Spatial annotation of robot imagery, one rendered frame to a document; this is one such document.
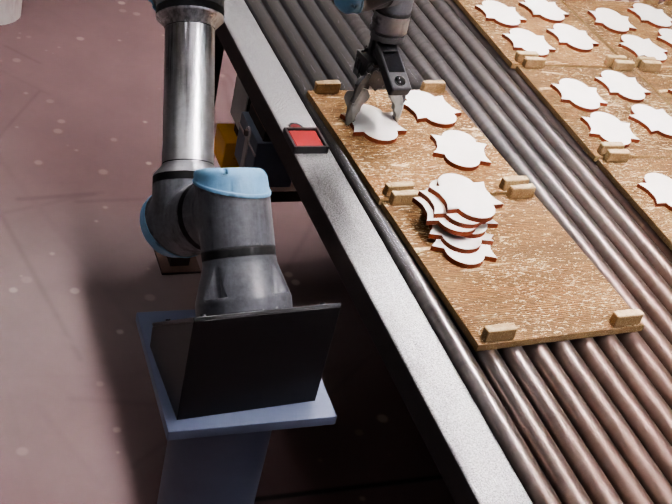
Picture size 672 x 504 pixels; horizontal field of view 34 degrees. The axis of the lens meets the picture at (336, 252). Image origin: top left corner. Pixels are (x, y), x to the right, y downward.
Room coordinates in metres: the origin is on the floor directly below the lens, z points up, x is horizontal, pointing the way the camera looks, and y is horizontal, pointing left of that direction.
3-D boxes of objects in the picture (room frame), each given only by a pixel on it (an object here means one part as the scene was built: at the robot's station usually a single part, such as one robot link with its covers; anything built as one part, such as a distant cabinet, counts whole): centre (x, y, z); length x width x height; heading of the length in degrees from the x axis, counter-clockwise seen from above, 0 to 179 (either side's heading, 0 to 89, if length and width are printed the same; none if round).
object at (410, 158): (2.04, -0.10, 0.93); 0.41 x 0.35 x 0.02; 30
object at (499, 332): (1.44, -0.30, 0.95); 0.06 x 0.02 x 0.03; 120
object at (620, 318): (1.58, -0.53, 0.95); 0.06 x 0.02 x 0.03; 120
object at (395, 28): (2.08, 0.01, 1.16); 0.08 x 0.08 x 0.05
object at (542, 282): (1.68, -0.32, 0.93); 0.41 x 0.35 x 0.02; 30
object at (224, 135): (2.27, 0.31, 0.74); 0.09 x 0.08 x 0.24; 28
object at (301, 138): (1.94, 0.12, 0.92); 0.06 x 0.06 x 0.01; 28
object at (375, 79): (2.08, 0.01, 1.08); 0.09 x 0.08 x 0.12; 31
